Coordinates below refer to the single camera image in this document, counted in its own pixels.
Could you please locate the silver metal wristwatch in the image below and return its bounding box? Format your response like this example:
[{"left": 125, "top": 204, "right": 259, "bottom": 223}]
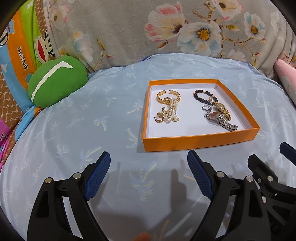
[{"left": 204, "top": 111, "right": 238, "bottom": 132}]

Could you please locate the pearl hair clip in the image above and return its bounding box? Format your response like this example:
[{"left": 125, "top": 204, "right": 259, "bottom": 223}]
[{"left": 162, "top": 98, "right": 180, "bottom": 123}]

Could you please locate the gold metal wristwatch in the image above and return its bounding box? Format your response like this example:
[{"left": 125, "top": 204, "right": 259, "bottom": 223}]
[{"left": 215, "top": 102, "right": 232, "bottom": 121}]

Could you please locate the light blue palm bedsheet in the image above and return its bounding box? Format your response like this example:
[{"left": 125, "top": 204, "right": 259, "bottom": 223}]
[{"left": 1, "top": 54, "right": 295, "bottom": 240}]

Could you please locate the orange cardboard box tray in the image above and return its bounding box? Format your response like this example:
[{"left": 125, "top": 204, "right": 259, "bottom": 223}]
[{"left": 142, "top": 79, "right": 260, "bottom": 152}]

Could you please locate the grey floral blanket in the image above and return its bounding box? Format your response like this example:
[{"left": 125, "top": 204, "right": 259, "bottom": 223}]
[{"left": 43, "top": 0, "right": 295, "bottom": 77}]

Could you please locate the colourful cartoon monkey blanket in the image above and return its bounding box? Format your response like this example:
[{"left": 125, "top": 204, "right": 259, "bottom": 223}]
[{"left": 1, "top": 1, "right": 55, "bottom": 166}]

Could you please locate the gold hoop earring pair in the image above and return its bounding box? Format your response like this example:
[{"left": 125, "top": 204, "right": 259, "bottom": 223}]
[{"left": 164, "top": 97, "right": 171, "bottom": 103}]

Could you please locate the gold chain bangle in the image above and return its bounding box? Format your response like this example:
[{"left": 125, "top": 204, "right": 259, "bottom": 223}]
[{"left": 155, "top": 89, "right": 182, "bottom": 105}]

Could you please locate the pink cartoon pillow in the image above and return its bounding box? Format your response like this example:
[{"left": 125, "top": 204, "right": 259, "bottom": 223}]
[{"left": 274, "top": 59, "right": 296, "bottom": 104}]

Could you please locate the green plush cushion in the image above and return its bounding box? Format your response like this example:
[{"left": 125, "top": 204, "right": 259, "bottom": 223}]
[{"left": 28, "top": 55, "right": 88, "bottom": 108}]

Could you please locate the black bead gold bracelet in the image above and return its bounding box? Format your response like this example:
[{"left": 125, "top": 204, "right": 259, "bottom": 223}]
[{"left": 193, "top": 89, "right": 219, "bottom": 105}]

